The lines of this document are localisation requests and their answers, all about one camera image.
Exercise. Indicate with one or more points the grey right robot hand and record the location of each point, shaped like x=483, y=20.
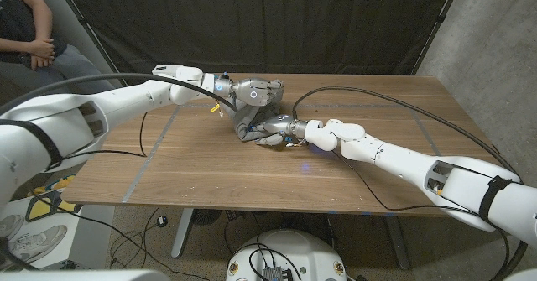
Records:
x=279, y=126

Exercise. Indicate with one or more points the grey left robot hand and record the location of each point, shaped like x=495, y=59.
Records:
x=256, y=92

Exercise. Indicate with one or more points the grey shorts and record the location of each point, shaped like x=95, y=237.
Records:
x=247, y=123

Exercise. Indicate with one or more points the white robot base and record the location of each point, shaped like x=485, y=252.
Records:
x=302, y=247

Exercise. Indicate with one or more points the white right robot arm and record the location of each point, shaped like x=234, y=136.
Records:
x=398, y=159

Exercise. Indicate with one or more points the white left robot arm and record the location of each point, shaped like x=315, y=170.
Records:
x=63, y=121

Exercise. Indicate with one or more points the black backdrop curtain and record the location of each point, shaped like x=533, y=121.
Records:
x=260, y=25

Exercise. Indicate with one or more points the black round fan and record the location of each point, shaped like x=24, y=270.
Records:
x=206, y=216

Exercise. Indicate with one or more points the white table leg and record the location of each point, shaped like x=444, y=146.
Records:
x=182, y=230

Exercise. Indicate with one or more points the grey electronics box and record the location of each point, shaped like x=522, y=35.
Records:
x=274, y=274

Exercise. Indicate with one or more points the black round floor plug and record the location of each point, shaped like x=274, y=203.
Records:
x=162, y=221

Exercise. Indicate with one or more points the grey table leg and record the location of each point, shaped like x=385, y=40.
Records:
x=396, y=239

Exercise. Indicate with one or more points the black backdrop stand pole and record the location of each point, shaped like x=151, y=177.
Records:
x=84, y=23
x=438, y=19

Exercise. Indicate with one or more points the yellow teal floor object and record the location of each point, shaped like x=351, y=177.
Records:
x=58, y=185

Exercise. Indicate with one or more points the person in dark shirt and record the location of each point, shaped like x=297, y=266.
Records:
x=25, y=21

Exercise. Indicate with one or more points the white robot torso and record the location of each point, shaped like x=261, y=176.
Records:
x=84, y=276

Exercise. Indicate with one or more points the white shoe print board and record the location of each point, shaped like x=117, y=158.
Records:
x=38, y=243

